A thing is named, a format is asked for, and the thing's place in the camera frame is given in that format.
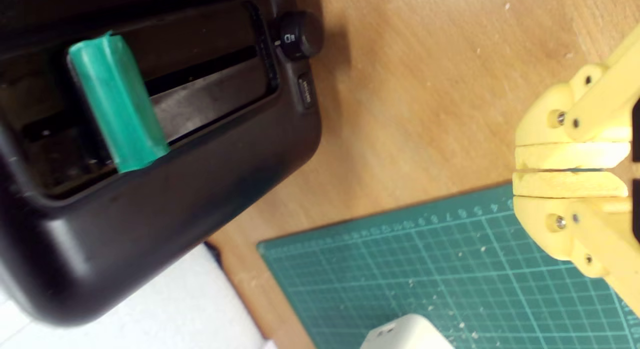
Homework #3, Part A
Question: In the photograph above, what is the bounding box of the black two-slot toaster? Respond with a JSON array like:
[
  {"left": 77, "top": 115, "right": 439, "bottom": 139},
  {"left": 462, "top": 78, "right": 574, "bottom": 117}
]
[{"left": 0, "top": 0, "right": 325, "bottom": 328}]

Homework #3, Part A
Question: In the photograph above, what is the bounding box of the green cutting mat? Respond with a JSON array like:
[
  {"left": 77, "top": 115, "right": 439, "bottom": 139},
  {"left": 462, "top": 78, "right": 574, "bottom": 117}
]
[{"left": 255, "top": 182, "right": 640, "bottom": 349}]

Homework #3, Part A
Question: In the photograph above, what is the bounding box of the white block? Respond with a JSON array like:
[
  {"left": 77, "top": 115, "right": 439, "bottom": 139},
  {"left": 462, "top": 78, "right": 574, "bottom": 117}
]
[{"left": 359, "top": 312, "right": 456, "bottom": 349}]

